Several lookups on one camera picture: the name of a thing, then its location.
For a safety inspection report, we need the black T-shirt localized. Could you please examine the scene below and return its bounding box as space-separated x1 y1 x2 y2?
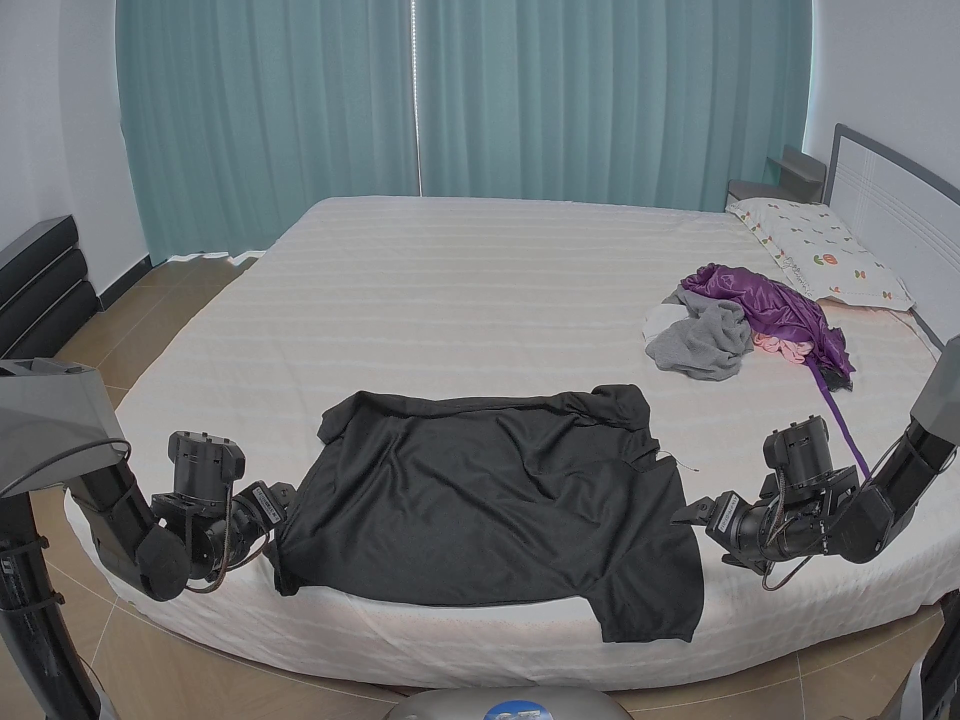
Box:
271 383 707 645

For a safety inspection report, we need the grey garment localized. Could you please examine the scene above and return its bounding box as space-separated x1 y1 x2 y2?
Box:
646 297 756 383

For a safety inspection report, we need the white garment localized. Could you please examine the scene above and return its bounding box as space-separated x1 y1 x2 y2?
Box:
643 304 693 344

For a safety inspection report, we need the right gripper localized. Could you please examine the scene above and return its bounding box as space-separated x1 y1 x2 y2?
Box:
669 489 790 572

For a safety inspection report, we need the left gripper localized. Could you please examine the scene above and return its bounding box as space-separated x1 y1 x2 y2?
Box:
213 480 300 565

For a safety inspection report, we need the purple satin garment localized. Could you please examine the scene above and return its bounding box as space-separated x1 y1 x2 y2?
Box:
678 263 873 480

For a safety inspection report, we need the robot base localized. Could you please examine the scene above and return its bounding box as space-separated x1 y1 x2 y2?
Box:
382 688 639 720

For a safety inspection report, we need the black chest of drawers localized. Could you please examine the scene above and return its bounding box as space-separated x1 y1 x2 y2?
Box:
0 214 99 363

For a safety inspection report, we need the blue-green curtain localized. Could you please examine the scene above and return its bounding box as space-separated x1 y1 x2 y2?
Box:
412 0 816 216
116 0 426 269

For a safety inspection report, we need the bed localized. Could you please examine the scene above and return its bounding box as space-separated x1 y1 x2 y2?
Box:
63 123 960 693

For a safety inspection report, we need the white printed pillow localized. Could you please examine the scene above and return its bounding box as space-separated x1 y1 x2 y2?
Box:
726 198 917 312

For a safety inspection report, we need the grey bedside table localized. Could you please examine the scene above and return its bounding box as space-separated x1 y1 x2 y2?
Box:
727 144 828 213

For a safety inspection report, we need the black cable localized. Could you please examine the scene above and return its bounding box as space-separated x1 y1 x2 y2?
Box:
0 438 134 498

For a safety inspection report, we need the pink garment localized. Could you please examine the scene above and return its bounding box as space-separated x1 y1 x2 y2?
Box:
752 333 816 365

